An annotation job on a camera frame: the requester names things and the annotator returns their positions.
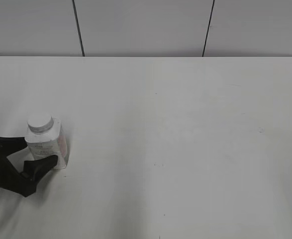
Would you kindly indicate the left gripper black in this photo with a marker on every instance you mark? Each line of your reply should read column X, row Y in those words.
column 23, row 182

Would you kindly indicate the white yogurt bottle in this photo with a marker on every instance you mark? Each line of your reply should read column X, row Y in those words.
column 51, row 142

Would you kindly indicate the white bottle cap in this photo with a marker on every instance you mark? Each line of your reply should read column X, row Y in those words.
column 40, row 122

